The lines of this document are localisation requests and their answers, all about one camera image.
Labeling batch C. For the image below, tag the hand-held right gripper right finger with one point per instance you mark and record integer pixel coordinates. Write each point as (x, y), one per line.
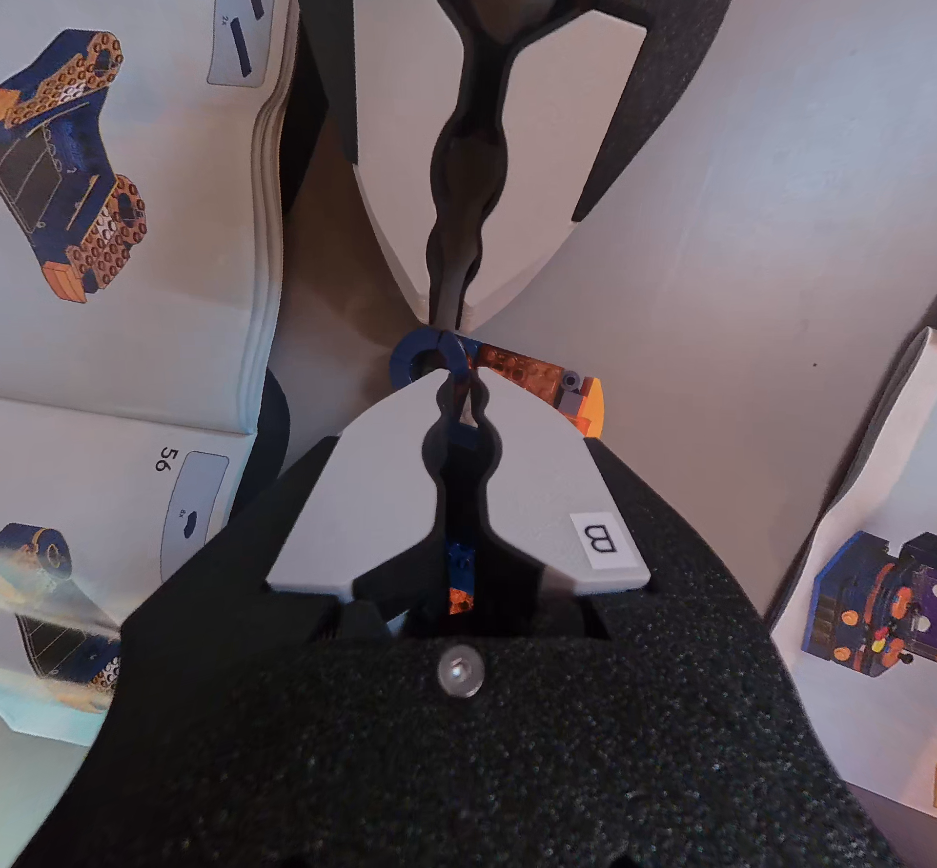
(549, 494)

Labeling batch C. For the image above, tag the black round disc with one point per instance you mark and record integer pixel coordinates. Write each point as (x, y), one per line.
(274, 428)

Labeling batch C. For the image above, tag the closed booklet, purple arcade picture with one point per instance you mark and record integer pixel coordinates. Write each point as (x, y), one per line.
(878, 480)

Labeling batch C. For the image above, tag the small dark blue curved brick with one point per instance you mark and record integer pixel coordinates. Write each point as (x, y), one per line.
(455, 355)

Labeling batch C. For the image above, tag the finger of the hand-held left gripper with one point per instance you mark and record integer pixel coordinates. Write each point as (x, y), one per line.
(395, 114)
(556, 136)

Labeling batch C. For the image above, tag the blue and orange brick model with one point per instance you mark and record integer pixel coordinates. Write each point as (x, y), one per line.
(527, 370)

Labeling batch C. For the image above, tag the open instruction booklet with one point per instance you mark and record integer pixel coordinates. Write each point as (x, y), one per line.
(146, 297)

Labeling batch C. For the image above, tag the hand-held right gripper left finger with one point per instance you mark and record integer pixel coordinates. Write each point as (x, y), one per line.
(359, 502)

